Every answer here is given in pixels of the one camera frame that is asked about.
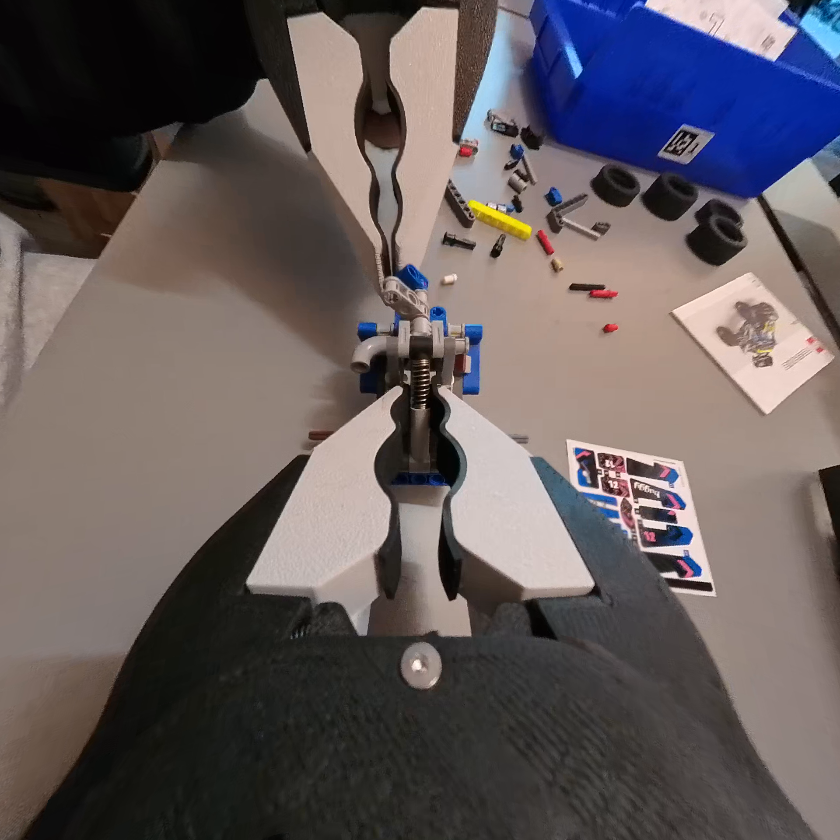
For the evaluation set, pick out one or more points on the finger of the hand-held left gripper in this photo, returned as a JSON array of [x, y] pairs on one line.
[[430, 98], [328, 98]]

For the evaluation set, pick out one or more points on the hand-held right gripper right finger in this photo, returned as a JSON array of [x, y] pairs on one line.
[[518, 525]]

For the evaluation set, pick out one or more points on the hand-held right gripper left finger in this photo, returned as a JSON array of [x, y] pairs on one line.
[[315, 525]]

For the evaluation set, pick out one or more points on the grey and blue lego chassis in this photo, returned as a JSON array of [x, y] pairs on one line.
[[420, 354]]

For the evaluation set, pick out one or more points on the thin grey lego liftarm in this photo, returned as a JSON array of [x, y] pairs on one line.
[[403, 296]]

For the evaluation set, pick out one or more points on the red and grey lego pin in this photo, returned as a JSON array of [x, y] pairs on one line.
[[468, 148]]

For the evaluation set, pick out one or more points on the grey and black lego piece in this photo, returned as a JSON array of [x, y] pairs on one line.
[[503, 123]]

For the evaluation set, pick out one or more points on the black lego connector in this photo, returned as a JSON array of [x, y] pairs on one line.
[[531, 136]]

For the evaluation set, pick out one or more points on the dark grey angled lego beam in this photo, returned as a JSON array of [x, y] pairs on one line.
[[460, 205]]

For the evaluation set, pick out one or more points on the light grey lego connector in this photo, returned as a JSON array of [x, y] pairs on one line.
[[517, 182]]

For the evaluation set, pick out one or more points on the lego sticker sheet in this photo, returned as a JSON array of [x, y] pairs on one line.
[[643, 518]]

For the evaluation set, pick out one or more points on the blue and white lego pin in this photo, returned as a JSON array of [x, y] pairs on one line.
[[501, 206]]

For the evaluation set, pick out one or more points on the yellow lego beam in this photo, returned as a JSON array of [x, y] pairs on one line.
[[500, 220]]

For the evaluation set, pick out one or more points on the black lego pin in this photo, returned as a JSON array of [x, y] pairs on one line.
[[458, 241], [499, 246]]

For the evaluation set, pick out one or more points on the dark grey L-shaped lego beam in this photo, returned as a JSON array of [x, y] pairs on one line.
[[558, 216]]

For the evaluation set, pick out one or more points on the light grey lego axle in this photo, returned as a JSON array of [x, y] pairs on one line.
[[583, 228]]

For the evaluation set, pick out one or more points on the black lego axle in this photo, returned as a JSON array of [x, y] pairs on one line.
[[586, 287]]

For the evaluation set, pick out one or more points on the closed lego instruction booklet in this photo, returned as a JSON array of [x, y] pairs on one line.
[[754, 341]]

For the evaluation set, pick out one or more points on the person's left hand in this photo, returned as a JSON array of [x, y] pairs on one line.
[[382, 129]]

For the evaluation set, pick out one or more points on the blue plastic storage bin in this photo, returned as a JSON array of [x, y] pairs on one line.
[[656, 98]]

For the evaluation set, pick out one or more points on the white paper bag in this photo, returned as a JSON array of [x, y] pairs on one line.
[[722, 23]]

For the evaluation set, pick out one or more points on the wooden panel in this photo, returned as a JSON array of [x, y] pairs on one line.
[[85, 210]]

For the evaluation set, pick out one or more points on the black cardboard box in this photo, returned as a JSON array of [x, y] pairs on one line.
[[830, 495]]

